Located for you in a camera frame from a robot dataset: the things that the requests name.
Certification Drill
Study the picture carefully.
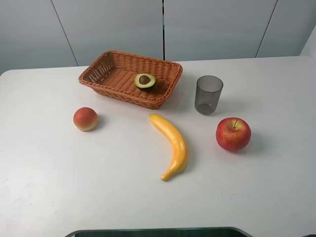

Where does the orange-red peach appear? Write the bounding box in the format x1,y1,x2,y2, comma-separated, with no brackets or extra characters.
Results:
73,107,99,132

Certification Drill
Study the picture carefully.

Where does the red apple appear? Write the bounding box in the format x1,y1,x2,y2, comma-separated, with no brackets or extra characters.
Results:
215,118,251,152

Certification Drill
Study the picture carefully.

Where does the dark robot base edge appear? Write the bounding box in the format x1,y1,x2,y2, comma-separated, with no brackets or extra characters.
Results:
67,227,250,237

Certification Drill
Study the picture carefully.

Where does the brown wicker basket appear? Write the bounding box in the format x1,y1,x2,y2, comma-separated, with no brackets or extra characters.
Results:
79,50,183,110

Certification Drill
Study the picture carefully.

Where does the yellow plastic banana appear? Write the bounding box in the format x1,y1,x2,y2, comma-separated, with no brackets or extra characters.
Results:
149,114,189,182

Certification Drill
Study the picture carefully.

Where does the halved avocado with pit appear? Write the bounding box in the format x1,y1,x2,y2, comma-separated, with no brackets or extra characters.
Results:
134,73,156,91

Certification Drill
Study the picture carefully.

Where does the grey translucent plastic cup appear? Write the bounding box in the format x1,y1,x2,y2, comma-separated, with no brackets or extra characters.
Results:
195,76,224,116

